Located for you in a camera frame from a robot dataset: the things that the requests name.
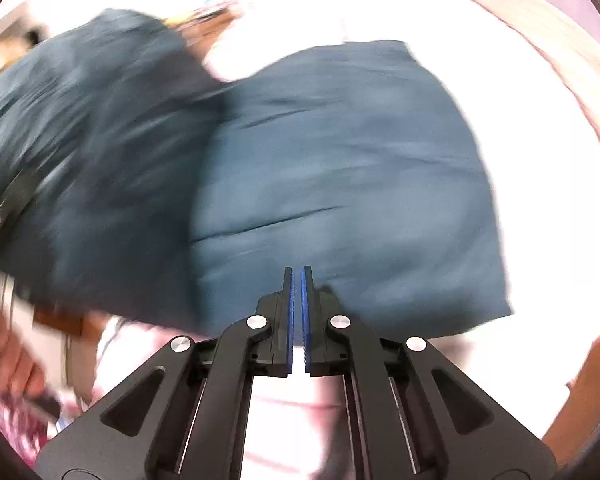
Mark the striped bed blanket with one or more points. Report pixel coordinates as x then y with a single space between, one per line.
505 110

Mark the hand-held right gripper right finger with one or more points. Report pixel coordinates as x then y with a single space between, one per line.
305 320

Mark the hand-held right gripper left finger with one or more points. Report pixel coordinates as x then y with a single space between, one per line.
291 320

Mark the teal quilted puffer jacket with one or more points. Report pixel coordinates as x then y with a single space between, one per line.
330 185

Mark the person's left hand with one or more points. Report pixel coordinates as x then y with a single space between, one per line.
15 360

